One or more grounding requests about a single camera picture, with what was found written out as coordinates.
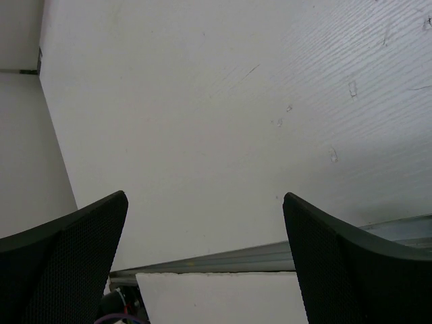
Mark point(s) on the aluminium front rail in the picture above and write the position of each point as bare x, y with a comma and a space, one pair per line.
275, 257

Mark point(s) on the white front cover board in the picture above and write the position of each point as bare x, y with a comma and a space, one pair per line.
222, 297

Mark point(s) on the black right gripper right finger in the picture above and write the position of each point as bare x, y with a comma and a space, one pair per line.
347, 275

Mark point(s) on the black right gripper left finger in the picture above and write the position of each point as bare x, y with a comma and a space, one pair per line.
57, 272

